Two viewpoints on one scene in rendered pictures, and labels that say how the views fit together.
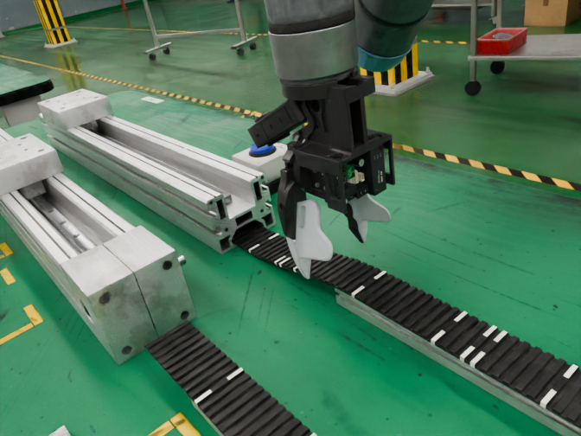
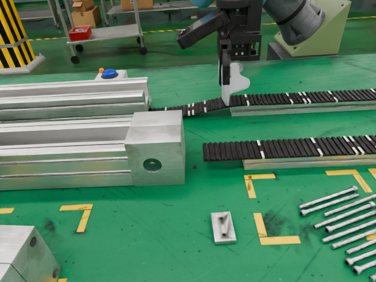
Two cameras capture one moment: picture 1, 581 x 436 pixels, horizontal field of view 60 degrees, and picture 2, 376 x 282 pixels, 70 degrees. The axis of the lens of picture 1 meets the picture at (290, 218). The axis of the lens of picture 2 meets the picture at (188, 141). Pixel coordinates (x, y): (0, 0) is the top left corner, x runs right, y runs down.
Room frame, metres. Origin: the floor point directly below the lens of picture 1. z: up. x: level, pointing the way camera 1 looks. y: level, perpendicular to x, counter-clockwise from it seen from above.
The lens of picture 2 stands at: (0.19, 0.47, 1.12)
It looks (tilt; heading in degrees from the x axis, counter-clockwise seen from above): 36 degrees down; 308
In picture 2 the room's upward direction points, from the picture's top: 4 degrees counter-clockwise
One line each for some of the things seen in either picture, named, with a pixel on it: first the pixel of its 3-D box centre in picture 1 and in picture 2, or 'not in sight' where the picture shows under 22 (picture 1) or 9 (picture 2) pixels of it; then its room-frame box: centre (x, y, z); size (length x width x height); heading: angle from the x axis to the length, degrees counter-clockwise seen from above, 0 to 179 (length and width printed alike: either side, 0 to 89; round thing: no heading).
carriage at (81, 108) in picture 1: (76, 113); not in sight; (1.16, 0.43, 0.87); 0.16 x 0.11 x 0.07; 35
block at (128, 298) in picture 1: (139, 285); (159, 143); (0.48, 0.18, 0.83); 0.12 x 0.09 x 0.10; 125
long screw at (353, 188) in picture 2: not in sight; (328, 197); (0.20, 0.12, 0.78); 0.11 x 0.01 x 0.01; 53
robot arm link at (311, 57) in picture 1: (317, 50); not in sight; (0.46, -0.05, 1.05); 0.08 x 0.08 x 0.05
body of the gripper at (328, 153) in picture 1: (332, 137); (236, 30); (0.45, -0.05, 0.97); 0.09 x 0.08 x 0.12; 35
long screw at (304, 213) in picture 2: not in sight; (329, 203); (0.19, 0.13, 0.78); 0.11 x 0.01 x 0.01; 54
